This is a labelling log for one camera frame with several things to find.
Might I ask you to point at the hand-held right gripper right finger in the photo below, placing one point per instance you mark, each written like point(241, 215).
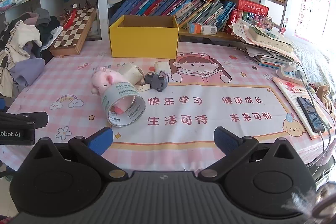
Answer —
point(223, 139)

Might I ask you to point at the beige cloth bag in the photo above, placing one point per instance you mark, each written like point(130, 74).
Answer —
point(325, 98)

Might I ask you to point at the white power strip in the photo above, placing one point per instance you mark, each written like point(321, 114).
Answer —
point(288, 76)

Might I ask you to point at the pile of clothes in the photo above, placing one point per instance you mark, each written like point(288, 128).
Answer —
point(23, 37)

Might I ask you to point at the large white charger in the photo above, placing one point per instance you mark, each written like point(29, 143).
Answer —
point(162, 66)

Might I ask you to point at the pile of papers and books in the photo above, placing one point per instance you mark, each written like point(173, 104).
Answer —
point(267, 43)

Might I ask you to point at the clear packing tape roll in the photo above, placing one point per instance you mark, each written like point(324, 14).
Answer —
point(115, 88)

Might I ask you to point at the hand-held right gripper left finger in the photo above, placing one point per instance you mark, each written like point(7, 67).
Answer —
point(101, 140)

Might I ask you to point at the black smartphone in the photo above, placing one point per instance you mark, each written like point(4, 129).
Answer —
point(311, 113)

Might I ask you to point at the red thick book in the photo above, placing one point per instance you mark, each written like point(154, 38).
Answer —
point(252, 5)

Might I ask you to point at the pink plush pig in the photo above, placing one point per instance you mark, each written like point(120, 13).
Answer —
point(103, 79)

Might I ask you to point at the wooden chessboard case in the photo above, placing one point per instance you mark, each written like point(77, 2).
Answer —
point(76, 29)

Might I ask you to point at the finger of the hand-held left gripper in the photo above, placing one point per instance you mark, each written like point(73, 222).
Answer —
point(31, 117)
point(2, 103)

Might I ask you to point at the yellow cardboard box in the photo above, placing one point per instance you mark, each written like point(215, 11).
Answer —
point(144, 43)

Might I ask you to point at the row of colourful books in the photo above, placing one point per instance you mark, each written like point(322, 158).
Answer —
point(162, 3)

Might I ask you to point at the pink alphabet wall poster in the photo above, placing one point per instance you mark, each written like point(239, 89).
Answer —
point(312, 3)

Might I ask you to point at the grey toy car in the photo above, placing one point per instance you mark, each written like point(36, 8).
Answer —
point(155, 81)

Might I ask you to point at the red tassel charm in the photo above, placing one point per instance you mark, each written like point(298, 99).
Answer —
point(70, 19)

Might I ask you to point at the grey quilted blanket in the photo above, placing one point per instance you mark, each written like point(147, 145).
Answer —
point(312, 56)

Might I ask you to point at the grey fluffy keyring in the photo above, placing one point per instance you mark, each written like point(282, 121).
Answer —
point(302, 204)

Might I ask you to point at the pink printed desktop mat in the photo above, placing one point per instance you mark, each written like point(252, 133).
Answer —
point(199, 119)

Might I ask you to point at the pink booklet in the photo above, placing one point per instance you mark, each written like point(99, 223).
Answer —
point(288, 92)

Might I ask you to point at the orange and white carton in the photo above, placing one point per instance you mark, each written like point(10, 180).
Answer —
point(202, 28)

